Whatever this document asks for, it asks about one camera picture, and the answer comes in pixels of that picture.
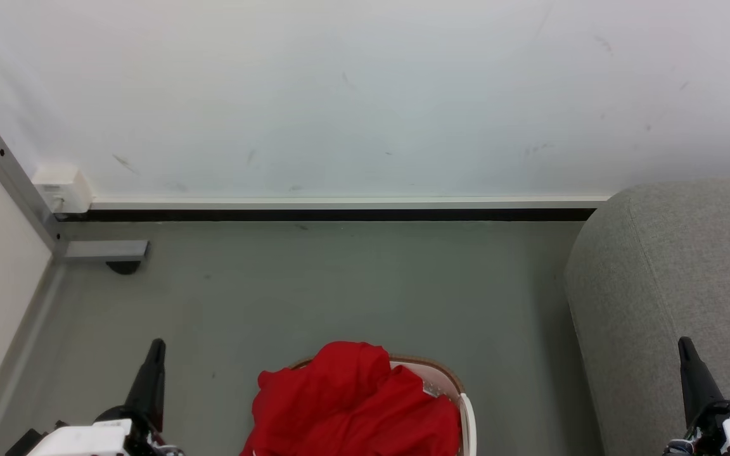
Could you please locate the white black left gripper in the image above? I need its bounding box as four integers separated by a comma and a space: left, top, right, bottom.
4, 338, 183, 456

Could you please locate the red garment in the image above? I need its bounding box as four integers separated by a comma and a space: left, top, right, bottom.
240, 341, 464, 456

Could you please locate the grey fabric sofa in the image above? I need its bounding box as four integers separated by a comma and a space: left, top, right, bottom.
563, 177, 730, 456

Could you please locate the white laundry basket brown rim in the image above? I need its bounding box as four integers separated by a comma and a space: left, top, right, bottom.
289, 355, 477, 456

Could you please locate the white and black baseboard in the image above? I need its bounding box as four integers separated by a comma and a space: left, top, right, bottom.
54, 196, 613, 222

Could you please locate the white wall box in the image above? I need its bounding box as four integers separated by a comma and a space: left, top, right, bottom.
32, 166, 94, 214

